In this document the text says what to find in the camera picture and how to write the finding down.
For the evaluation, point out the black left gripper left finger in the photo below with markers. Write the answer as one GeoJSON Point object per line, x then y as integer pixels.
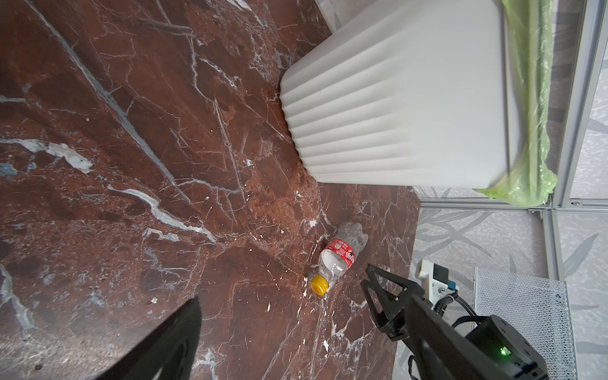
{"type": "Point", "coordinates": [168, 352]}

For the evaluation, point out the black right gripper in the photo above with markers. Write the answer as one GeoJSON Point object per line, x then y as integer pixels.
{"type": "Point", "coordinates": [497, 339]}

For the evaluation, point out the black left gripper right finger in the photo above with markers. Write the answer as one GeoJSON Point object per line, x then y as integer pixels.
{"type": "Point", "coordinates": [439, 351]}

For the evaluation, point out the white plastic trash bin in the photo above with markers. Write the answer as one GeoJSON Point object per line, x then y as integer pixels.
{"type": "Point", "coordinates": [414, 93]}

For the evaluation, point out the green bin liner bag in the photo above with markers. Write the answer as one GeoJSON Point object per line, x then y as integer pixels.
{"type": "Point", "coordinates": [529, 30]}

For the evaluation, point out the clear bottle red label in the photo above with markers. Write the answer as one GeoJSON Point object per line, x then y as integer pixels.
{"type": "Point", "coordinates": [338, 256]}

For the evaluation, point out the white wire mesh basket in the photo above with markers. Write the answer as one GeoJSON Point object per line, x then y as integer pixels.
{"type": "Point", "coordinates": [536, 307]}

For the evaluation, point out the aluminium frame profile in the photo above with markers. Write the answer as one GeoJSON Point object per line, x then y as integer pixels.
{"type": "Point", "coordinates": [590, 48]}

